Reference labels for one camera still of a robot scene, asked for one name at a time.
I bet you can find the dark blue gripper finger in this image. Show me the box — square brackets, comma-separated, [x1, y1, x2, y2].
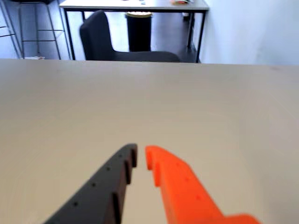
[43, 143, 138, 224]

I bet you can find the black upholstered chair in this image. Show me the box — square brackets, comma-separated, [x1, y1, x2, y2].
[79, 9, 181, 63]

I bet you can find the grey table with black frame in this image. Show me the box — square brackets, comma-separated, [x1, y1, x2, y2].
[58, 0, 210, 63]

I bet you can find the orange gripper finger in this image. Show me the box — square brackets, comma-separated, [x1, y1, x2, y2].
[145, 145, 263, 224]

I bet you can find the black bin with yellow rim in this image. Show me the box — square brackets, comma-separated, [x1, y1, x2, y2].
[125, 11, 154, 52]

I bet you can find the metal frame bar stool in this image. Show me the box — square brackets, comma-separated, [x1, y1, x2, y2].
[18, 0, 71, 60]

